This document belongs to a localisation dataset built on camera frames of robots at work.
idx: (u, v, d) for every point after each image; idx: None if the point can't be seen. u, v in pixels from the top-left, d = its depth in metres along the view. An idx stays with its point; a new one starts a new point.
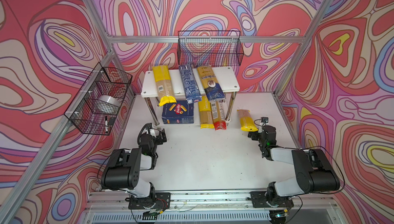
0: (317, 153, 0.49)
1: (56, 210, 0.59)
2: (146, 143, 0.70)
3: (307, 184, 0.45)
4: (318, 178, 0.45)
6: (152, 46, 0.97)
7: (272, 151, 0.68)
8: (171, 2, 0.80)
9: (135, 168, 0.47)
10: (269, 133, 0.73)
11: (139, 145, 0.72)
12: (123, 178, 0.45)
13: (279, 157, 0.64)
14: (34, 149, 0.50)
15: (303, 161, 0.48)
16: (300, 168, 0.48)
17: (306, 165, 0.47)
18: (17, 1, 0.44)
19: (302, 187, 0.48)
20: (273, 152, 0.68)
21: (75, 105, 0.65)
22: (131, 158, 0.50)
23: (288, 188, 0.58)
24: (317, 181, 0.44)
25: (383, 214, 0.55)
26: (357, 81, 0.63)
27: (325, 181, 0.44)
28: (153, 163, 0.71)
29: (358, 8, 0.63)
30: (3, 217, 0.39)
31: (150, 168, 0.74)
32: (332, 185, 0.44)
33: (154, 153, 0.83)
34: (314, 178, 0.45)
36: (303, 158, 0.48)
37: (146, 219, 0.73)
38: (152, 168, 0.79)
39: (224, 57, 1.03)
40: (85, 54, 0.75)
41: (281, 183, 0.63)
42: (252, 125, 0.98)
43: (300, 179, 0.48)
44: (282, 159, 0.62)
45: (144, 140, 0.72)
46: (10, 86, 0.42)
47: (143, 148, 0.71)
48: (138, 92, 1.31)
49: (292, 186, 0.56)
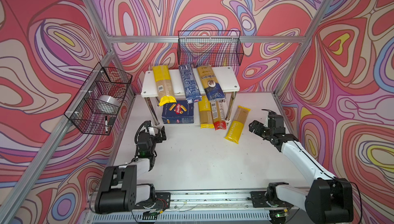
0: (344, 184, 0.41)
1: (56, 210, 0.59)
2: (143, 141, 0.67)
3: (317, 215, 0.42)
4: (333, 215, 0.41)
6: (152, 46, 0.97)
7: (286, 145, 0.58)
8: (171, 2, 0.79)
9: (131, 189, 0.44)
10: (276, 118, 0.66)
11: (137, 144, 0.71)
12: (119, 201, 0.42)
13: (294, 158, 0.54)
14: (34, 148, 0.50)
15: (324, 197, 0.41)
16: (315, 199, 0.43)
17: (324, 203, 0.41)
18: (17, 1, 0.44)
19: (309, 209, 0.45)
20: (286, 148, 0.58)
21: (75, 105, 0.65)
22: (125, 178, 0.45)
23: (291, 198, 0.57)
24: (329, 218, 0.41)
25: (383, 214, 0.55)
26: (357, 81, 0.63)
27: (338, 217, 0.41)
28: (151, 163, 0.68)
29: (358, 7, 0.63)
30: (3, 217, 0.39)
31: (148, 170, 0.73)
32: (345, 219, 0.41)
33: (152, 153, 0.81)
34: (328, 214, 0.41)
36: (327, 191, 0.41)
37: (146, 218, 0.73)
38: (150, 169, 0.67)
39: (224, 57, 1.03)
40: (85, 54, 0.75)
41: (283, 188, 0.62)
42: (236, 137, 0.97)
43: (310, 203, 0.45)
44: (297, 163, 0.53)
45: (141, 139, 0.68)
46: (10, 86, 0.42)
47: (141, 147, 0.68)
48: (138, 92, 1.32)
49: (295, 199, 0.55)
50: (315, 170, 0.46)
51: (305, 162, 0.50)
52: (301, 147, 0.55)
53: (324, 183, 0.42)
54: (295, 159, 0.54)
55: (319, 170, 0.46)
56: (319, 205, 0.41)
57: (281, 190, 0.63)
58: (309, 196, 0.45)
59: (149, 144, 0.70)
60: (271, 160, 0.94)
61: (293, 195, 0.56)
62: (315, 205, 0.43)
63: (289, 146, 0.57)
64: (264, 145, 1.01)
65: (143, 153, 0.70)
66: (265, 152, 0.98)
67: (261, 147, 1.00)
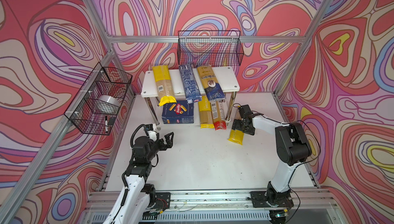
0: (297, 125, 0.54)
1: (56, 210, 0.59)
2: (140, 146, 0.59)
3: (285, 157, 0.53)
4: (296, 152, 0.51)
6: (152, 46, 0.97)
7: (253, 119, 0.73)
8: (171, 2, 0.79)
9: None
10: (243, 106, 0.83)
11: (132, 149, 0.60)
12: None
13: (260, 126, 0.69)
14: (34, 149, 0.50)
15: (286, 137, 0.52)
16: (279, 142, 0.54)
17: (287, 142, 0.52)
18: (17, 1, 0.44)
19: (280, 156, 0.56)
20: (253, 120, 0.73)
21: (75, 105, 0.65)
22: None
23: (281, 177, 0.61)
24: (294, 155, 0.51)
25: (383, 214, 0.55)
26: (357, 81, 0.63)
27: (301, 153, 0.51)
28: (146, 171, 0.60)
29: (359, 7, 0.62)
30: (4, 217, 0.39)
31: (144, 183, 0.58)
32: (307, 155, 0.52)
33: (150, 160, 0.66)
34: (292, 152, 0.51)
36: (286, 132, 0.53)
37: (146, 218, 0.73)
38: (145, 180, 0.59)
39: (224, 57, 1.03)
40: (85, 54, 0.75)
41: (275, 174, 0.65)
42: (240, 139, 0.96)
43: (278, 149, 0.56)
44: (263, 128, 0.68)
45: (138, 143, 0.61)
46: (10, 86, 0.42)
47: (137, 152, 0.60)
48: (138, 92, 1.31)
49: (282, 173, 0.60)
50: (276, 124, 0.60)
51: (268, 122, 0.64)
52: (263, 115, 0.73)
53: (283, 127, 0.54)
54: (261, 125, 0.68)
55: (279, 124, 0.59)
56: (284, 145, 0.52)
57: (275, 181, 0.66)
58: (276, 143, 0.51)
59: (146, 149, 0.62)
60: (271, 160, 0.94)
61: (280, 169, 0.61)
62: (282, 148, 0.54)
63: (256, 119, 0.71)
64: (264, 145, 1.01)
65: (140, 161, 0.63)
66: (265, 152, 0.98)
67: (261, 148, 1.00)
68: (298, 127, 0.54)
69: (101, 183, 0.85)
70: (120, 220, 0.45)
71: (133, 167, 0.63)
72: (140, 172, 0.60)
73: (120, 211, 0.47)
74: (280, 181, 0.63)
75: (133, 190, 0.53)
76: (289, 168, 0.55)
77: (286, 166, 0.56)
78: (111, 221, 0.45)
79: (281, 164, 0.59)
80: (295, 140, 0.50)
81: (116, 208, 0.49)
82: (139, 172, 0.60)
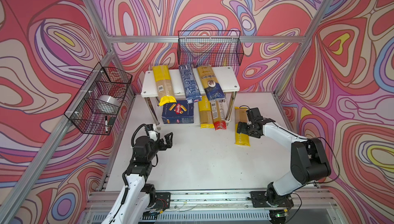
0: (316, 143, 0.48)
1: (56, 210, 0.59)
2: (141, 145, 0.60)
3: (301, 175, 0.47)
4: (314, 171, 0.46)
6: (152, 46, 0.97)
7: (264, 126, 0.66)
8: (171, 2, 0.79)
9: None
10: (253, 109, 0.76)
11: (133, 148, 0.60)
12: None
13: (273, 135, 0.62)
14: (34, 148, 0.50)
15: (303, 155, 0.47)
16: (296, 160, 0.48)
17: (304, 161, 0.46)
18: (17, 1, 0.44)
19: (294, 172, 0.50)
20: (264, 128, 0.66)
21: (75, 105, 0.65)
22: None
23: (284, 181, 0.60)
24: (312, 175, 0.46)
25: (383, 214, 0.55)
26: (357, 81, 0.63)
27: (319, 172, 0.46)
28: (146, 171, 0.60)
29: (358, 7, 0.63)
30: (4, 217, 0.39)
31: (144, 183, 0.58)
32: (325, 175, 0.46)
33: (150, 160, 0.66)
34: (310, 171, 0.46)
36: (303, 150, 0.47)
37: (146, 218, 0.73)
38: (146, 180, 0.60)
39: (224, 57, 1.03)
40: (85, 54, 0.75)
41: (278, 180, 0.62)
42: (247, 140, 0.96)
43: (294, 167, 0.50)
44: (275, 138, 0.61)
45: (139, 142, 0.61)
46: (10, 86, 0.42)
47: (137, 151, 0.60)
48: (138, 92, 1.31)
49: (289, 181, 0.57)
50: (291, 137, 0.54)
51: (281, 133, 0.57)
52: (276, 123, 0.66)
53: (301, 144, 0.48)
54: (274, 135, 0.61)
55: (294, 137, 0.53)
56: (301, 163, 0.46)
57: (278, 185, 0.64)
58: (293, 160, 0.50)
59: (146, 149, 0.63)
60: (271, 160, 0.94)
61: (287, 179, 0.58)
62: (299, 166, 0.48)
63: (269, 127, 0.64)
64: (264, 145, 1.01)
65: (140, 161, 0.64)
66: (265, 152, 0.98)
67: (261, 148, 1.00)
68: (317, 145, 0.48)
69: (101, 183, 0.85)
70: (120, 218, 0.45)
71: (133, 166, 0.62)
72: (141, 171, 0.60)
73: (120, 210, 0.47)
74: (286, 187, 0.60)
75: (133, 189, 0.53)
76: (299, 183, 0.51)
77: (296, 181, 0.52)
78: (112, 219, 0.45)
79: (291, 178, 0.55)
80: (313, 157, 0.52)
81: (116, 207, 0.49)
82: (139, 171, 0.60)
